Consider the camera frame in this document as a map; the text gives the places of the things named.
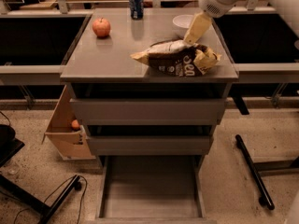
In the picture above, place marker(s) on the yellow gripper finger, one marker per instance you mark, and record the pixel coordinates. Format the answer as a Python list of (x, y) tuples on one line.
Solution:
[(199, 25)]

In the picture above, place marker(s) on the brown chip bag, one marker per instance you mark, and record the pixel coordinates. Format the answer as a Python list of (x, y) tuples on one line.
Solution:
[(178, 59)]

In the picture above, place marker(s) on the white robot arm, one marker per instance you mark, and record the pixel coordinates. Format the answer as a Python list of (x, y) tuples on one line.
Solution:
[(288, 10)]

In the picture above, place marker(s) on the grey drawer cabinet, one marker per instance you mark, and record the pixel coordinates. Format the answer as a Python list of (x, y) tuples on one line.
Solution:
[(104, 69)]

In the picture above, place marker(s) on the grey middle drawer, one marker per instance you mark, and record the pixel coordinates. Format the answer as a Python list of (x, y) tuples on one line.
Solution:
[(149, 145)]

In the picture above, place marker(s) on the grey drawer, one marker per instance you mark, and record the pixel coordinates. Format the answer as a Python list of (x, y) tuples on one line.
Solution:
[(148, 111), (151, 190), (149, 145)]

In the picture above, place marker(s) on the grey top drawer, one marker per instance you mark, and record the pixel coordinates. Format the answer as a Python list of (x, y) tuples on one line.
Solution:
[(148, 111)]

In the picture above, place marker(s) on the grey bottom drawer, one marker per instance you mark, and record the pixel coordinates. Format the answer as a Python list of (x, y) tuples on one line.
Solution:
[(151, 190)]

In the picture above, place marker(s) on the white bowl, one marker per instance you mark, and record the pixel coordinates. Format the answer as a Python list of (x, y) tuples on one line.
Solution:
[(181, 24)]

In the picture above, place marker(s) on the blue soda can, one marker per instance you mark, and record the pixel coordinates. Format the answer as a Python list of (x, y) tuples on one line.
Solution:
[(136, 9)]

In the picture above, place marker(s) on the red apple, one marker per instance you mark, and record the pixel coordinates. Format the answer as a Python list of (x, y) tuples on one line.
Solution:
[(101, 27)]

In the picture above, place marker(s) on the orange fruit in box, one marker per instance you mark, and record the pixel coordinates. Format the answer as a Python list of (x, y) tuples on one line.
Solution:
[(75, 125)]

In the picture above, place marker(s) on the cardboard box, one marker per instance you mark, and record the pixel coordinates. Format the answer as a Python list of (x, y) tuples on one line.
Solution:
[(70, 144)]

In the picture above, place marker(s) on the black table leg right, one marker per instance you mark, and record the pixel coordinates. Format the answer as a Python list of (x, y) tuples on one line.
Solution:
[(264, 199)]

